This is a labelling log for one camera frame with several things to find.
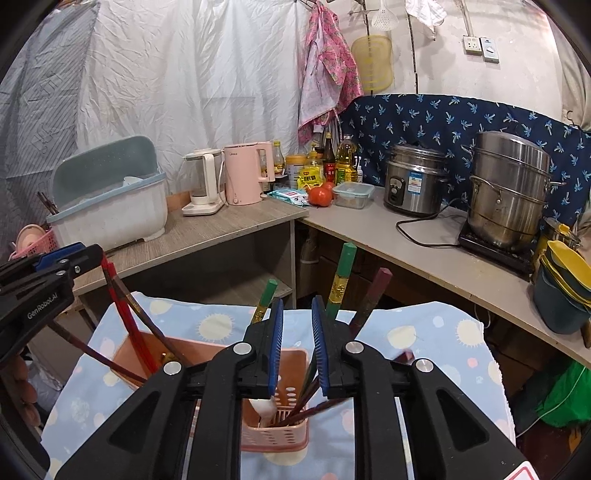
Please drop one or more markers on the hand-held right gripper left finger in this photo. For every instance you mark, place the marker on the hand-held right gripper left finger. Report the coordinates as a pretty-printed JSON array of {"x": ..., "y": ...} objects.
[{"x": 275, "y": 350}]

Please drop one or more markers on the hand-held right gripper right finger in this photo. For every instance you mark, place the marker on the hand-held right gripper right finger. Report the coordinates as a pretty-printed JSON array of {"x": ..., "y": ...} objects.
[{"x": 319, "y": 350}]

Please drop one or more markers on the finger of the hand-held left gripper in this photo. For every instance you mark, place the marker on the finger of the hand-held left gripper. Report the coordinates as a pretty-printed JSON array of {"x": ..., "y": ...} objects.
[
  {"x": 60, "y": 254},
  {"x": 85, "y": 263}
]

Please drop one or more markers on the maroon chopstick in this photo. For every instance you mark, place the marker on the maroon chopstick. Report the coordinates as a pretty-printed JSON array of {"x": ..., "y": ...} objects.
[
  {"x": 323, "y": 407},
  {"x": 376, "y": 286}
]

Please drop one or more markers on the white ceramic spoon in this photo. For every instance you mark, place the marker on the white ceramic spoon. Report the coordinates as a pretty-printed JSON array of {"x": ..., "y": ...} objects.
[{"x": 263, "y": 408}]

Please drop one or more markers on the bright red chopstick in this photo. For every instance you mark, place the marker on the bright red chopstick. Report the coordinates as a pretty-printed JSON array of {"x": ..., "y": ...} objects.
[{"x": 124, "y": 314}]

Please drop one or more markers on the brown wooden chopstick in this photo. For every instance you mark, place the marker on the brown wooden chopstick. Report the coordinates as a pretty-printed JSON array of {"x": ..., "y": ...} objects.
[{"x": 138, "y": 310}]

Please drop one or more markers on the dark red banded chopstick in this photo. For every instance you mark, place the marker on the dark red banded chopstick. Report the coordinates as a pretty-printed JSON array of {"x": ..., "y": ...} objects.
[{"x": 92, "y": 357}]

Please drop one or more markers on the pink perforated utensil basket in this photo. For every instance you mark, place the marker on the pink perforated utensil basket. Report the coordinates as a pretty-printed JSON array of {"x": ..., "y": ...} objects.
[{"x": 277, "y": 438}]

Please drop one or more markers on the green chopstick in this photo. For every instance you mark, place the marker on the green chopstick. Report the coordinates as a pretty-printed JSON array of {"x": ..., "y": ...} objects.
[
  {"x": 344, "y": 263},
  {"x": 267, "y": 295}
]

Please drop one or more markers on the gold flower spoon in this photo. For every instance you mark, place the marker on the gold flower spoon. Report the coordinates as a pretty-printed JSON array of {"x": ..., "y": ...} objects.
[{"x": 167, "y": 357}]

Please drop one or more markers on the person's left hand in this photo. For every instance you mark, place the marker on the person's left hand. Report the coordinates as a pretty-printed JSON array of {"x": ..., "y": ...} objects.
[{"x": 23, "y": 387}]

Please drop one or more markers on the pink lattice basket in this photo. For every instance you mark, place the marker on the pink lattice basket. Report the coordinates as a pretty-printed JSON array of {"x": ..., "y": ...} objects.
[{"x": 44, "y": 245}]

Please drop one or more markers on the pink plate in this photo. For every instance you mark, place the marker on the pink plate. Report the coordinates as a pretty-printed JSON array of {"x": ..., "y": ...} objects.
[{"x": 27, "y": 235}]

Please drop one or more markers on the white dish bin blue lid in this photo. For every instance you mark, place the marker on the white dish bin blue lid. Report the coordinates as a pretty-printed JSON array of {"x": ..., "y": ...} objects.
[{"x": 106, "y": 217}]

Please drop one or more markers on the blue planet print tablecloth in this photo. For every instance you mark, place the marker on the blue planet print tablecloth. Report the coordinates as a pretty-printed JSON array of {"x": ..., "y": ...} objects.
[{"x": 443, "y": 323}]

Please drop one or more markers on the beige counter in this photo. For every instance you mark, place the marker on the beige counter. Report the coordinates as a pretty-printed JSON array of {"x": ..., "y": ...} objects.
[{"x": 392, "y": 244}]

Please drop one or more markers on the wood grain desk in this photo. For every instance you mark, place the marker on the wood grain desk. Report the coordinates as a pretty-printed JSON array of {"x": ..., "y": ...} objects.
[{"x": 231, "y": 221}]

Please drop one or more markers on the grey striped tarp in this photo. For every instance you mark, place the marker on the grey striped tarp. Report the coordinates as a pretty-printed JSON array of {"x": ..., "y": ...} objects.
[{"x": 37, "y": 115}]

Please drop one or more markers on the white glass kettle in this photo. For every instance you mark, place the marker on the white glass kettle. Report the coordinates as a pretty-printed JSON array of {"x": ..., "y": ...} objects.
[{"x": 203, "y": 184}]

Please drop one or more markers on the red tomato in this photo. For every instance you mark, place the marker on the red tomato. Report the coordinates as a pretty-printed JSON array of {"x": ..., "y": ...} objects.
[
  {"x": 319, "y": 196},
  {"x": 328, "y": 185}
]

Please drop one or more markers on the blue wet wipes pack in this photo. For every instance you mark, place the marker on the blue wet wipes pack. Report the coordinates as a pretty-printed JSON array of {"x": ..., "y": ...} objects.
[{"x": 288, "y": 196}]

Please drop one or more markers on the clear food container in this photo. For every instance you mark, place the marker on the clear food container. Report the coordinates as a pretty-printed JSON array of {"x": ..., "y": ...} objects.
[{"x": 353, "y": 196}]

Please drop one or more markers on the yellow snack packet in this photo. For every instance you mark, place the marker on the yellow snack packet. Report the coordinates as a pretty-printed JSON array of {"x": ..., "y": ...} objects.
[{"x": 310, "y": 177}]

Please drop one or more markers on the pink electric kettle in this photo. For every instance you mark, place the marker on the pink electric kettle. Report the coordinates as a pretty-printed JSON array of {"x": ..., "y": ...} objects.
[{"x": 242, "y": 175}]

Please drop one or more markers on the yellow tin can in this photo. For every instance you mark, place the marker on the yellow tin can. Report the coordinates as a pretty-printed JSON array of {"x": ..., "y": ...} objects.
[{"x": 295, "y": 170}]

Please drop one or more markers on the dark sauce bottle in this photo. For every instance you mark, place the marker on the dark sauce bottle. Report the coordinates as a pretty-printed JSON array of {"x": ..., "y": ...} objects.
[{"x": 328, "y": 161}]

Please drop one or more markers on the yellow cooking oil bottle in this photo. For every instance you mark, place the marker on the yellow cooking oil bottle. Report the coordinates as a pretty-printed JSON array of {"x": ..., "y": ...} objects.
[{"x": 347, "y": 161}]

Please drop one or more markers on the steel rice cooker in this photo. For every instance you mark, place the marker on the steel rice cooker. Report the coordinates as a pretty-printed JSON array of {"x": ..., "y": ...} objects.
[{"x": 415, "y": 184}]

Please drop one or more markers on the small yellow bottle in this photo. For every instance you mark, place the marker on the small yellow bottle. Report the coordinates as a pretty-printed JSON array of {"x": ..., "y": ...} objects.
[{"x": 315, "y": 157}]

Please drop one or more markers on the black induction cooker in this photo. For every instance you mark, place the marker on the black induction cooker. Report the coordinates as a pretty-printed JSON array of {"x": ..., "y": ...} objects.
[{"x": 508, "y": 265}]

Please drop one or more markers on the white crinkled sheet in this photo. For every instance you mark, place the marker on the white crinkled sheet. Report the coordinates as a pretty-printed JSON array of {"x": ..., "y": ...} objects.
[{"x": 184, "y": 69}]

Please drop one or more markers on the white card red border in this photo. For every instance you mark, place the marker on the white card red border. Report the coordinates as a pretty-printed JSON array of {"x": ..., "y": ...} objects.
[{"x": 521, "y": 473}]

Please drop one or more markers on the stainless steel steamer pot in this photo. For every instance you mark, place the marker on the stainless steel steamer pot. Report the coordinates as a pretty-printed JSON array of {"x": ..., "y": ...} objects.
[{"x": 508, "y": 194}]

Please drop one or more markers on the green bag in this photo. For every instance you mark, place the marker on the green bag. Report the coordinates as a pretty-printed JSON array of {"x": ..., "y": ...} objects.
[{"x": 563, "y": 387}]

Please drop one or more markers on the dark blue printed cloth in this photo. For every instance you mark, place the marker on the dark blue printed cloth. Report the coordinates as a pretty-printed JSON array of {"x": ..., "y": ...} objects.
[{"x": 415, "y": 115}]

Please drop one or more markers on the stack of yellow green bowls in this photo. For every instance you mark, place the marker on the stack of yellow green bowls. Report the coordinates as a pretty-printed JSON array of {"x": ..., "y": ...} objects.
[{"x": 568, "y": 263}]

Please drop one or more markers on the small steel pot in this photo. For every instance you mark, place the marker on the small steel pot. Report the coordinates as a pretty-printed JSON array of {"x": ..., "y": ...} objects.
[{"x": 561, "y": 230}]

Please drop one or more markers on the pink floral apron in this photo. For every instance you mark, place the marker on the pink floral apron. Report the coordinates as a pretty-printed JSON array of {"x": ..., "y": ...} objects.
[{"x": 323, "y": 69}]

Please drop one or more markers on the yellow plastic mesh scoop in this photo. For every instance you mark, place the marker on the yellow plastic mesh scoop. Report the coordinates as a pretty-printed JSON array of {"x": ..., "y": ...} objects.
[{"x": 371, "y": 64}]

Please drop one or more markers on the white slotted ladle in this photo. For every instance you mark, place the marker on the white slotted ladle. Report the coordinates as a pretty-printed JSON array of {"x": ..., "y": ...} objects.
[{"x": 385, "y": 18}]

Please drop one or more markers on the white rag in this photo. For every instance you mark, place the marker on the white rag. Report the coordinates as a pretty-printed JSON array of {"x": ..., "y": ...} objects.
[{"x": 427, "y": 14}]

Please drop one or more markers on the white wall socket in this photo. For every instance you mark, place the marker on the white wall socket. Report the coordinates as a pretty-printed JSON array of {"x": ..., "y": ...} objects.
[{"x": 472, "y": 46}]

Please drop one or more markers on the pale blue wall switch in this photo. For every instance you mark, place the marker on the pale blue wall switch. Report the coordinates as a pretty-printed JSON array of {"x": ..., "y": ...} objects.
[{"x": 490, "y": 50}]

